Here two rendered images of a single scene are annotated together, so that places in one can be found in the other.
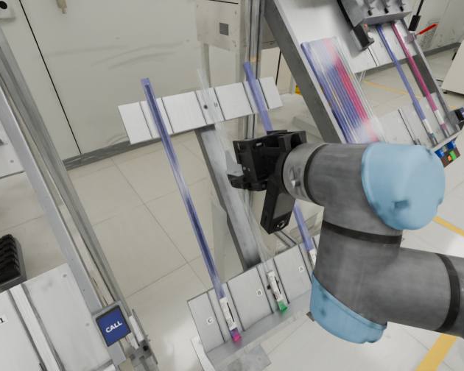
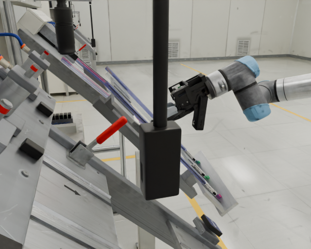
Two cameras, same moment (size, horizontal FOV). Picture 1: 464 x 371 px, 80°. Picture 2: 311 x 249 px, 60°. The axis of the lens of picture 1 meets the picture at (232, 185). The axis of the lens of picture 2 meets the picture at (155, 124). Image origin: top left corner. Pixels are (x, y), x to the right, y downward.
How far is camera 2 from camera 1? 0.75 m
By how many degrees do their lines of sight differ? 61
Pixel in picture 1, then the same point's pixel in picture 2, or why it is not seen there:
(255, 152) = (190, 90)
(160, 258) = not seen: outside the picture
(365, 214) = (252, 76)
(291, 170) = (218, 83)
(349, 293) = (263, 99)
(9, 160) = (96, 172)
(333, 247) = (252, 91)
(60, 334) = not seen: outside the picture
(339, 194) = (244, 75)
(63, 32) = not seen: outside the picture
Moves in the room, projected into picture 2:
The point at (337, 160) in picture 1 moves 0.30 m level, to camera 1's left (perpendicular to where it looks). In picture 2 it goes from (234, 68) to (218, 93)
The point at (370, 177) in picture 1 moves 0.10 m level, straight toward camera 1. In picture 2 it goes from (249, 65) to (281, 70)
